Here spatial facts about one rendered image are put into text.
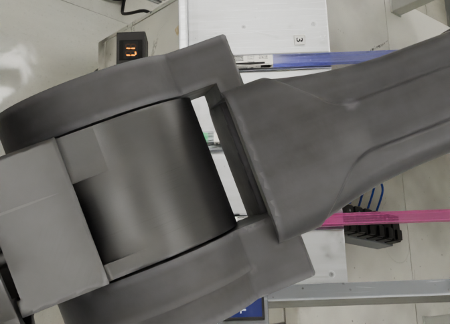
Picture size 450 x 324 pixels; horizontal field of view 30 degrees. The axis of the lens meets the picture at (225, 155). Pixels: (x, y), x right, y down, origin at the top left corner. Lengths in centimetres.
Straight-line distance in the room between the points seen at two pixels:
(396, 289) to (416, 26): 90
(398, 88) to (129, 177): 11
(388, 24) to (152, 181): 147
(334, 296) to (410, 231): 60
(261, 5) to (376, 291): 42
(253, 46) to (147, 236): 86
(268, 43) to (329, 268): 31
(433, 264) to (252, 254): 134
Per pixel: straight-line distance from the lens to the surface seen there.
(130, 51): 116
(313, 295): 103
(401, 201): 161
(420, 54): 34
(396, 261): 156
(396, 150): 33
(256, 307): 100
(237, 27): 116
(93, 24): 203
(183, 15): 114
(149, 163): 30
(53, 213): 29
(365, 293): 104
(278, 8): 117
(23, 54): 189
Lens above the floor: 150
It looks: 43 degrees down
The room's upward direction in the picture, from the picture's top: 70 degrees clockwise
